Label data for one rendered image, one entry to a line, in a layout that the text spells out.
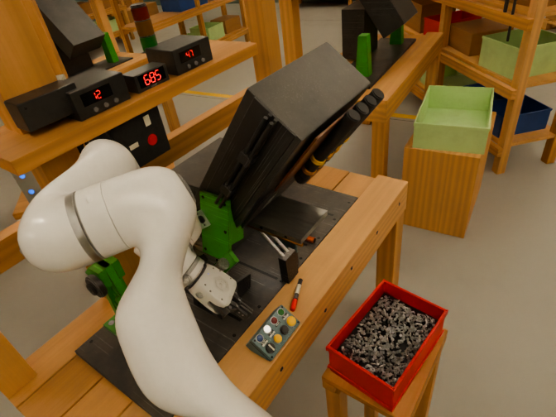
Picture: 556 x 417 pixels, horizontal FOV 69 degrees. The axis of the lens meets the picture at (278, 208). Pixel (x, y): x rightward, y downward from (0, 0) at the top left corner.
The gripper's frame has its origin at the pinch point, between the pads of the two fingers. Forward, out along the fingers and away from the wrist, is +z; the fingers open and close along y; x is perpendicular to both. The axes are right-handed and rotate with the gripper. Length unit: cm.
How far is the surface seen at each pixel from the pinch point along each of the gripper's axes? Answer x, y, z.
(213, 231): 2.1, 22.7, -16.9
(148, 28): -24, 49, -70
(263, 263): 11.5, 39.1, 6.8
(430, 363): -16, 11, 55
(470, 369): 9, 72, 129
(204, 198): -4.1, 24.7, -25.1
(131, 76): -16, 31, -62
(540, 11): -139, 223, 67
